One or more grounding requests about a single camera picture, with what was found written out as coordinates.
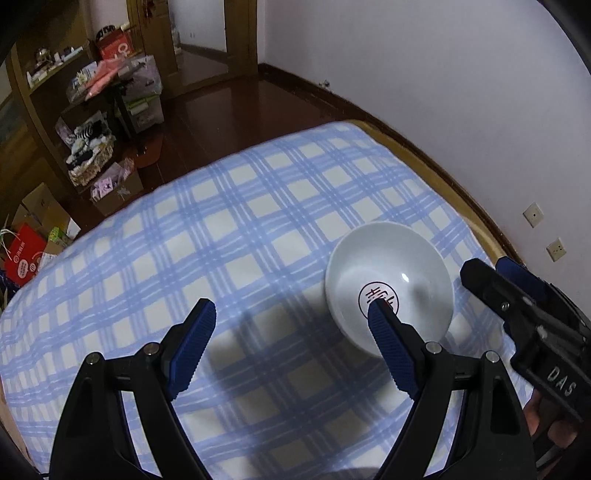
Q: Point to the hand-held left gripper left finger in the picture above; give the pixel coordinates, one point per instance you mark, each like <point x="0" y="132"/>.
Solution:
<point x="191" y="350"/>

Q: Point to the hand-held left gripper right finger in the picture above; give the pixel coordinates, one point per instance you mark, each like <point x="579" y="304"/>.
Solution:
<point x="392" y="346"/>

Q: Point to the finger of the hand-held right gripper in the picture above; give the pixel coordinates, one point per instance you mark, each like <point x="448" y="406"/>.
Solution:
<point x="521" y="277"/>
<point x="485" y="281"/>

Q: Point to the white ceramic bowl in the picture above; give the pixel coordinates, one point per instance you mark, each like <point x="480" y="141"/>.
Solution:
<point x="406" y="258"/>

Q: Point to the person's right hand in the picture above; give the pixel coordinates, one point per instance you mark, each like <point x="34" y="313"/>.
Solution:
<point x="534" y="415"/>

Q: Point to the blue checked cloth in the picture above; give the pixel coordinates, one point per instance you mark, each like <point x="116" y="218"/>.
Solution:
<point x="254" y="230"/>

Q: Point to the small green box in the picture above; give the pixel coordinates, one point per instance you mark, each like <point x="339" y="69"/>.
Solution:
<point x="58" y="236"/>

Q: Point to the box of pink packets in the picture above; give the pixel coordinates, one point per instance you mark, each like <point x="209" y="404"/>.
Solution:
<point x="115" y="187"/>

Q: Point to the red paper bag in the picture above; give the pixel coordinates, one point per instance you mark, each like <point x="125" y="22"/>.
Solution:
<point x="23" y="258"/>

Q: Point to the brown floor mat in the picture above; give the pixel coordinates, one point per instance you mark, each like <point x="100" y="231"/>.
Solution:
<point x="148" y="153"/>

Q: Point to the cardboard box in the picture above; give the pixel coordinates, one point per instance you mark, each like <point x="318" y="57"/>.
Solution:
<point x="44" y="207"/>

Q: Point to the wicker basket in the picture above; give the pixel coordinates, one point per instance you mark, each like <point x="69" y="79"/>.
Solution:
<point x="92" y="168"/>

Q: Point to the pile of socks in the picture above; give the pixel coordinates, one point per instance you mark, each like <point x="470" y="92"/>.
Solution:
<point x="87" y="138"/>

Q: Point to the clear storage box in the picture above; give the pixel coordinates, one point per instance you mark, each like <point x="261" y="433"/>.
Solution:
<point x="145" y="113"/>

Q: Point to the small black table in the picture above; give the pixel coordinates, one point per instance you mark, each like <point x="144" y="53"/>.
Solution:
<point x="115" y="101"/>

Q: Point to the white plastic bag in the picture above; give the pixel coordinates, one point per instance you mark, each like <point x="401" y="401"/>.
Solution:
<point x="147" y="76"/>

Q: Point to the pink plastic bag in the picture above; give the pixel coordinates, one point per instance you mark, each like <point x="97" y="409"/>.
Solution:
<point x="104" y="76"/>

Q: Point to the wooden corner shelf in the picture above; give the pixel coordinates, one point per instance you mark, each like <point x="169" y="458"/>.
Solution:
<point x="41" y="92"/>

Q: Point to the wooden door with mirror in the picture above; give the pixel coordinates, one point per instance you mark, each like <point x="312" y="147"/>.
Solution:
<point x="203" y="37"/>

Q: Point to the red box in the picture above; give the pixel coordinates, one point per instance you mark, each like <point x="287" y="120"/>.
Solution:
<point x="115" y="44"/>

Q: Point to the wall socket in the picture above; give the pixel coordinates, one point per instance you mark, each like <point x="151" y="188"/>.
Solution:
<point x="533" y="214"/>
<point x="556" y="249"/>

